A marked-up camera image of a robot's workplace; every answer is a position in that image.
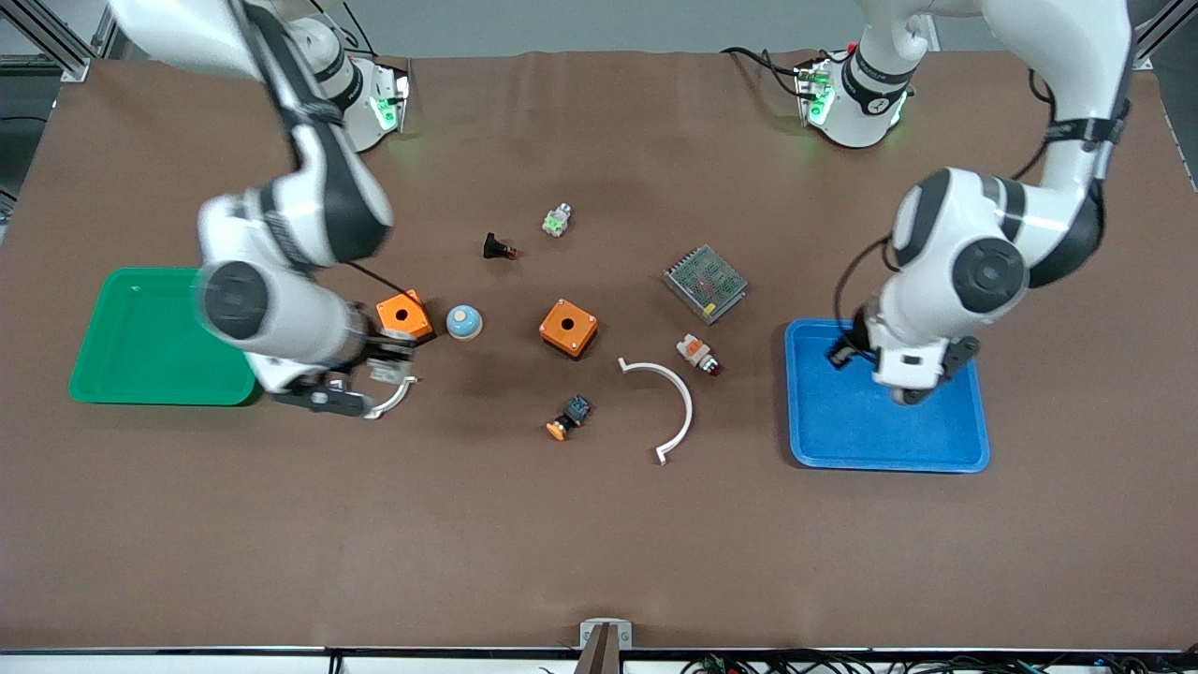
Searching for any green plastic tray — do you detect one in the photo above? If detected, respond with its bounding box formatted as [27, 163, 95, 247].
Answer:
[67, 268, 263, 407]

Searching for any small white pipe clamp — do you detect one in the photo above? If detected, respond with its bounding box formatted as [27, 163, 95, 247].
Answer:
[363, 376, 418, 421]

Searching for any orange button enclosure box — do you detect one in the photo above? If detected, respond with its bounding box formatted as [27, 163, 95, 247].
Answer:
[376, 289, 436, 349]
[538, 298, 600, 360]

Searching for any metal mesh power supply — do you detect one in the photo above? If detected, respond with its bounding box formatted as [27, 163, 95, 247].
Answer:
[663, 244, 750, 326]

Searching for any black cable bundle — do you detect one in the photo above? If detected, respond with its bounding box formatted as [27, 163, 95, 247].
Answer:
[679, 651, 1198, 674]

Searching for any grey metal edge bracket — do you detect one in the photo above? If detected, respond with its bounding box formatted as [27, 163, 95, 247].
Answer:
[579, 619, 634, 650]

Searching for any dark camera mount pole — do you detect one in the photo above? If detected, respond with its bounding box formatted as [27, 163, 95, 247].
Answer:
[572, 624, 621, 674]

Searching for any aluminium frame profile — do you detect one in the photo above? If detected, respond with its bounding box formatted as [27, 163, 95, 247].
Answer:
[1107, 0, 1198, 72]
[0, 0, 123, 85]

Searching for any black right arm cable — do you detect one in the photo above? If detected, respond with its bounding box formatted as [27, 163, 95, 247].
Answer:
[348, 260, 415, 299]

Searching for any orange white red indicator switch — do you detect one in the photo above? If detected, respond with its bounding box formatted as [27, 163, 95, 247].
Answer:
[676, 333, 723, 377]

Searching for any black base cable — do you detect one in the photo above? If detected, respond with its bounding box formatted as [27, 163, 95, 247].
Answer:
[719, 45, 808, 90]

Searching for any blue plastic tray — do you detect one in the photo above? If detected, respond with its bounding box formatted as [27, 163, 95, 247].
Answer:
[784, 318, 991, 474]

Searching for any orange mushroom push button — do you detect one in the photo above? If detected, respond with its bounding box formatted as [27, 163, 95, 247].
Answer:
[546, 394, 592, 442]

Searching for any large white pipe clamp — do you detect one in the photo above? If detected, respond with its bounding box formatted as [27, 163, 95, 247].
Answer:
[617, 357, 695, 466]

